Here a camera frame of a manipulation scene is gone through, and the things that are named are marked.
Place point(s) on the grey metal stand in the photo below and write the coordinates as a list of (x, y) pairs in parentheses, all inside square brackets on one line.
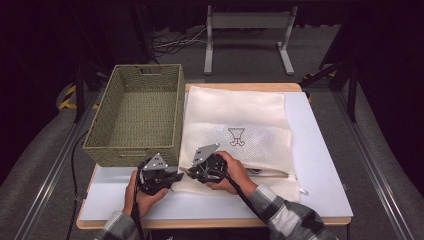
[(250, 20)]

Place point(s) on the black stand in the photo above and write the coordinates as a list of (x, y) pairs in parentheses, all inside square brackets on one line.
[(350, 90), (79, 93)]

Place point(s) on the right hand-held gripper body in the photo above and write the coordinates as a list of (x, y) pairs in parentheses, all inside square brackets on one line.
[(210, 166)]

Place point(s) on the cream mesh laundry bag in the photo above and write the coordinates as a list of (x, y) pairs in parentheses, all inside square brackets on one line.
[(240, 110)]

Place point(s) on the person's left hand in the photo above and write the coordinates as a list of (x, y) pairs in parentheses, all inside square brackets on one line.
[(143, 203)]

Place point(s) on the person's right hand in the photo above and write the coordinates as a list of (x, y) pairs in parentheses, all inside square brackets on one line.
[(236, 173)]

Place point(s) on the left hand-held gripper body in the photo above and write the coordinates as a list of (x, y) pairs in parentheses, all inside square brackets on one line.
[(153, 176)]

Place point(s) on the metal floor rail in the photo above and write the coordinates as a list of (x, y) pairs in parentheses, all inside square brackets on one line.
[(376, 173), (50, 173)]

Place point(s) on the olive woven basket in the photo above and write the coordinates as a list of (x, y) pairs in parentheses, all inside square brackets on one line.
[(140, 110)]

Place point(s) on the yellow black striped tape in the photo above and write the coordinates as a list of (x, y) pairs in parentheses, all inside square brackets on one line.
[(68, 96)]

